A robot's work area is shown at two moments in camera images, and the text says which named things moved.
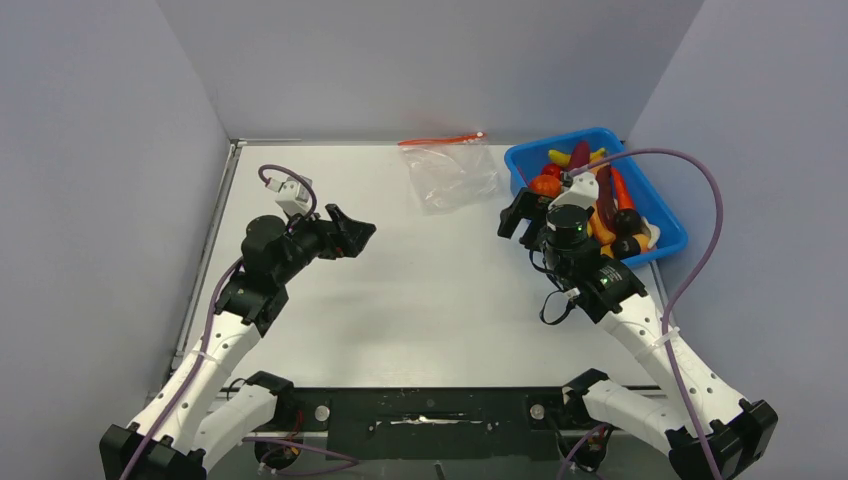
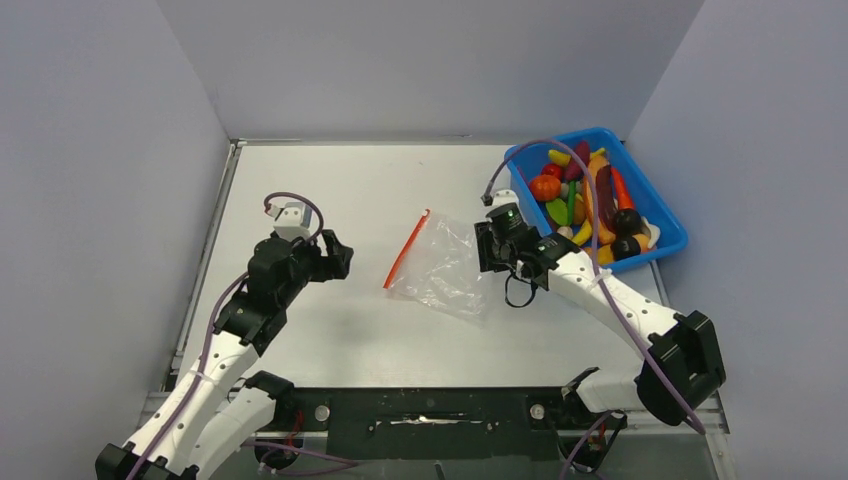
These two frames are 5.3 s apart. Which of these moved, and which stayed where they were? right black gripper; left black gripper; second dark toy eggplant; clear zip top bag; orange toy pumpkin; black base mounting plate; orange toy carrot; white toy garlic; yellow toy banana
Moved: right black gripper; left black gripper; clear zip top bag
Stayed: white toy garlic; orange toy carrot; second dark toy eggplant; black base mounting plate; yellow toy banana; orange toy pumpkin
